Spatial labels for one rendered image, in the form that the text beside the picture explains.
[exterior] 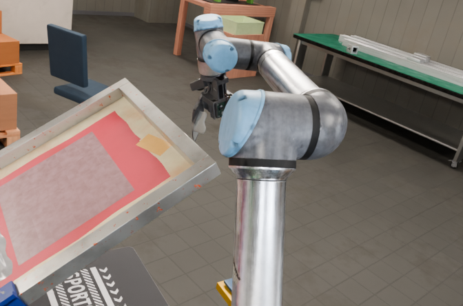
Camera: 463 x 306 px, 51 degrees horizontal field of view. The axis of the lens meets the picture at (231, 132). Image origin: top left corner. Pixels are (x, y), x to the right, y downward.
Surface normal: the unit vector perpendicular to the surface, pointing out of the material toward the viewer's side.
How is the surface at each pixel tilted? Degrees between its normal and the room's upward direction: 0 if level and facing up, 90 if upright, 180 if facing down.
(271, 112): 48
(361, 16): 90
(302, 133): 78
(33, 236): 32
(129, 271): 0
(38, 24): 90
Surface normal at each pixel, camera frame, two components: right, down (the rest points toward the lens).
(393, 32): -0.73, 0.13
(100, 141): -0.29, -0.74
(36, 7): 0.66, 0.40
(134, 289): 0.18, -0.91
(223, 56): 0.23, 0.49
